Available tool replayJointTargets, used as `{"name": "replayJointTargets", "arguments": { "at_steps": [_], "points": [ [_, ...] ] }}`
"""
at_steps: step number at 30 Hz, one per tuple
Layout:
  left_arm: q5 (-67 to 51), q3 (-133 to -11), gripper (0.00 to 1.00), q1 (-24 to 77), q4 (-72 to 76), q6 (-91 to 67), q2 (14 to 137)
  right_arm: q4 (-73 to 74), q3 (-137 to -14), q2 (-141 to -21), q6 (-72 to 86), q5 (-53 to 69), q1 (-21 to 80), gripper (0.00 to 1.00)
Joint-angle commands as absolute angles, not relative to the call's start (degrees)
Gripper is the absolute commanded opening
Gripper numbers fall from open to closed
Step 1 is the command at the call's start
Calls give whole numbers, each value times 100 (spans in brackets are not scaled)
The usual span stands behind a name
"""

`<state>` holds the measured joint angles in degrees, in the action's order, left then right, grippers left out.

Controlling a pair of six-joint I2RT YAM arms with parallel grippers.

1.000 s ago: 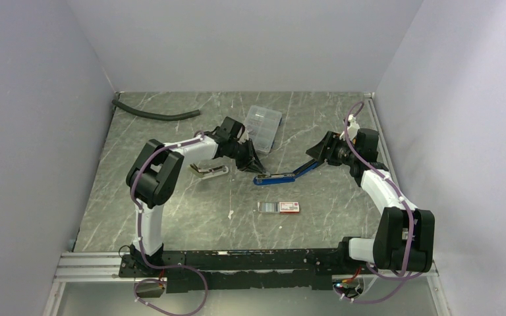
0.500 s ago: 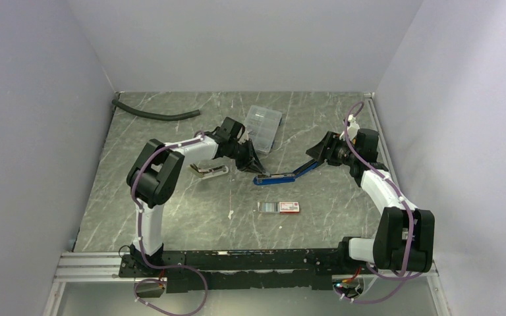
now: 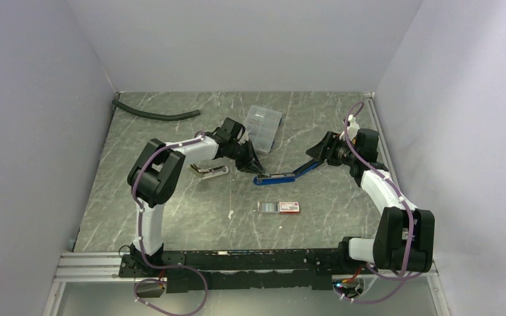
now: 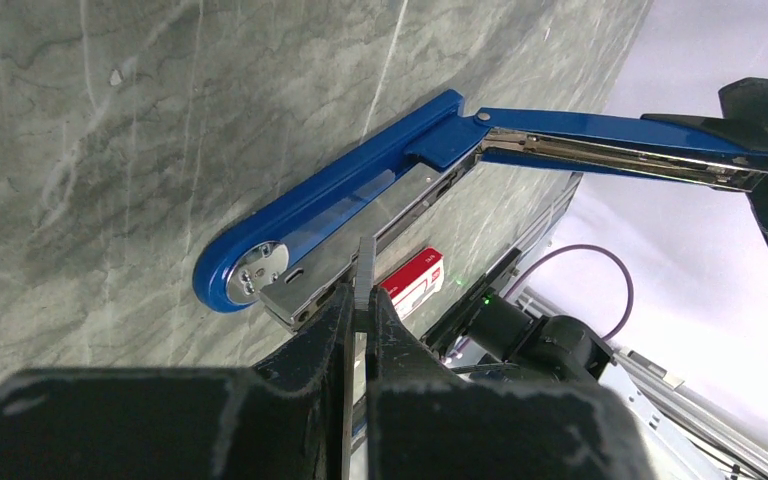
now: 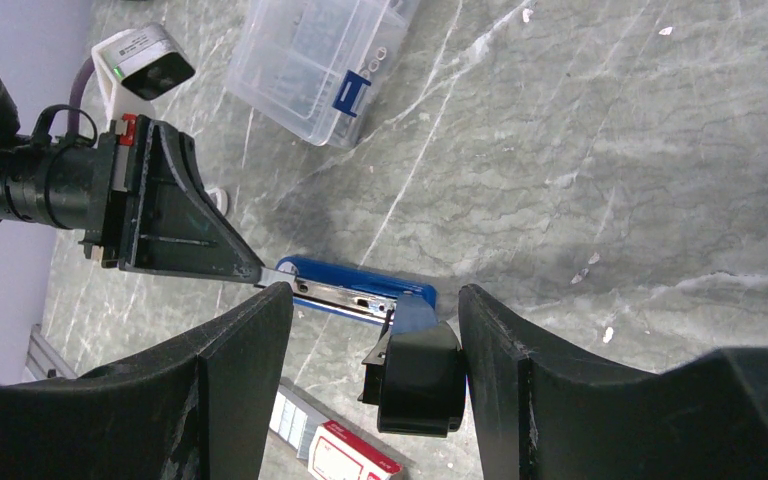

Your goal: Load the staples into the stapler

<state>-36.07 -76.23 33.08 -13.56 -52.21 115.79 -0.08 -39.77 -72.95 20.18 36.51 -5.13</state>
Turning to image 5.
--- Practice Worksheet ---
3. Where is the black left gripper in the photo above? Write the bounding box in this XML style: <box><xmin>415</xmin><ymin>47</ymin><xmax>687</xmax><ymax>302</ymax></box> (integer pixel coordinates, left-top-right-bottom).
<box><xmin>80</xmin><ymin>114</ymin><xmax>264</xmax><ymax>284</ymax></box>

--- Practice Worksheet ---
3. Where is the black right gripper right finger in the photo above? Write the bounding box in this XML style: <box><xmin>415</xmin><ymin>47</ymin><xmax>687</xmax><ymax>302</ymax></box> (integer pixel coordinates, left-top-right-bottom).
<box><xmin>458</xmin><ymin>284</ymin><xmax>768</xmax><ymax>479</ymax></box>

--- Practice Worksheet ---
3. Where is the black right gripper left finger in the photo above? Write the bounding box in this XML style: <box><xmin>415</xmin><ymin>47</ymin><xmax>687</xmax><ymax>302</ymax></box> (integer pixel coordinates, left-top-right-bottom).
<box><xmin>0</xmin><ymin>283</ymin><xmax>293</xmax><ymax>479</ymax></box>

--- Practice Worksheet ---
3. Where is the blue black stapler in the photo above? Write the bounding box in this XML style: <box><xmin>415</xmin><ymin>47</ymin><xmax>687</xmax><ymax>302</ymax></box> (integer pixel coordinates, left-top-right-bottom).
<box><xmin>257</xmin><ymin>256</ymin><xmax>467</xmax><ymax>438</ymax></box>

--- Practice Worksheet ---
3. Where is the red white staples box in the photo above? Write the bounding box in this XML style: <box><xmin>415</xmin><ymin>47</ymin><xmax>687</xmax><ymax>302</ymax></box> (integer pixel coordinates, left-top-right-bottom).
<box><xmin>269</xmin><ymin>380</ymin><xmax>407</xmax><ymax>480</ymax></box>

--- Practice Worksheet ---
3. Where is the small beige white stapler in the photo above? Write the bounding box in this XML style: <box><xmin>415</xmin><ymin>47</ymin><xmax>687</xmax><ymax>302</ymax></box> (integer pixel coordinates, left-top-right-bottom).
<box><xmin>207</xmin><ymin>187</ymin><xmax>229</xmax><ymax>216</ymax></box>

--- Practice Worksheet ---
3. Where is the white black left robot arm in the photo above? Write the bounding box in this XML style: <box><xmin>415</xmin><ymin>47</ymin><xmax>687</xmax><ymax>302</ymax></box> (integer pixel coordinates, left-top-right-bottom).
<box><xmin>0</xmin><ymin>78</ymin><xmax>263</xmax><ymax>284</ymax></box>

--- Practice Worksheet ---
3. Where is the clear plastic screw organizer box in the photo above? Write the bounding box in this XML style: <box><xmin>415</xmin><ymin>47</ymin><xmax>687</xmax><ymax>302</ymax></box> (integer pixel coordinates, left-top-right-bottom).
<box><xmin>225</xmin><ymin>0</ymin><xmax>419</xmax><ymax>149</ymax></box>

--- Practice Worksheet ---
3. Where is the aluminium frame rail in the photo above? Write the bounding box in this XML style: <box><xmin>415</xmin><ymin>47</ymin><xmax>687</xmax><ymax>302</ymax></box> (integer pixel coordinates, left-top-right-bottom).
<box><xmin>25</xmin><ymin>324</ymin><xmax>78</xmax><ymax>381</ymax></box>

